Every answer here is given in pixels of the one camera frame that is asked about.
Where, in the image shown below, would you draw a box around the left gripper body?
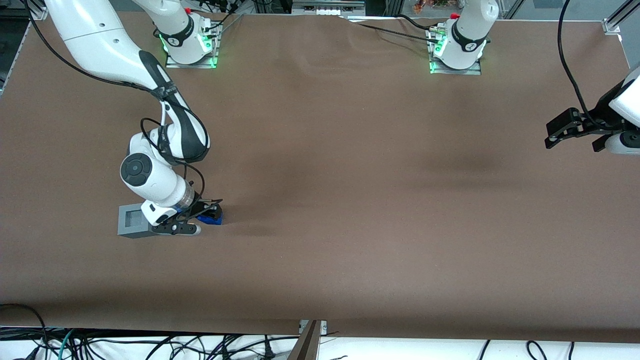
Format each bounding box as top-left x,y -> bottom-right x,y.
580,82 -> 626,133

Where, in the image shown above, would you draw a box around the gray square base with hole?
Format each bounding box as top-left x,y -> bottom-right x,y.
117,204 -> 153,239

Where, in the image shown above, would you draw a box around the brown table mat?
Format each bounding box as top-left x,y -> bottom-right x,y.
0,11 -> 640,344

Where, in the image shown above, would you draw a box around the brown angled bar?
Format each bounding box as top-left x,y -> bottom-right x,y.
287,320 -> 322,360

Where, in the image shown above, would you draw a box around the white power strip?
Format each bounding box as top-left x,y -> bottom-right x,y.
291,0 -> 368,17

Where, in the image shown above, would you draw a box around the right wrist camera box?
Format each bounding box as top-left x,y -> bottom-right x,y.
151,223 -> 202,236

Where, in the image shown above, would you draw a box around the black cable to left gripper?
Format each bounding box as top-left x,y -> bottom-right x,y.
557,0 -> 601,126

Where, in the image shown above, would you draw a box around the metal base plate of left arm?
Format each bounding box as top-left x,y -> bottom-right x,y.
428,27 -> 483,76

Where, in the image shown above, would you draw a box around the tangled black floor cables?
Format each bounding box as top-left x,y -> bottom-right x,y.
75,334 -> 301,360

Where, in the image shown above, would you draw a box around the metal base plate of right arm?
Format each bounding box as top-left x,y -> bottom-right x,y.
165,22 -> 222,69

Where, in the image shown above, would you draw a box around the metal bracket at mat edge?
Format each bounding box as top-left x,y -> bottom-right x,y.
298,319 -> 328,337

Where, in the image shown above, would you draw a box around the black floor cable large loop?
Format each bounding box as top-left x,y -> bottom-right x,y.
0,303 -> 49,360

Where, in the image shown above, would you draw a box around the teal floor cable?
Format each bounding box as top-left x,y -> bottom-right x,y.
47,329 -> 77,360

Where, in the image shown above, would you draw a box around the black cable along right arm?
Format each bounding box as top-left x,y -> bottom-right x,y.
22,0 -> 208,206

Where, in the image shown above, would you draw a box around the black cable to left arm base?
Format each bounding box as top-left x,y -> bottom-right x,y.
350,14 -> 441,46

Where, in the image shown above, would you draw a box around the black cables at right arm base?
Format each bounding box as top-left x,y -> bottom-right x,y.
192,0 -> 251,33

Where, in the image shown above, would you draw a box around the black floor cable small loop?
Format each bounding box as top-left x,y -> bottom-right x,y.
525,340 -> 549,360

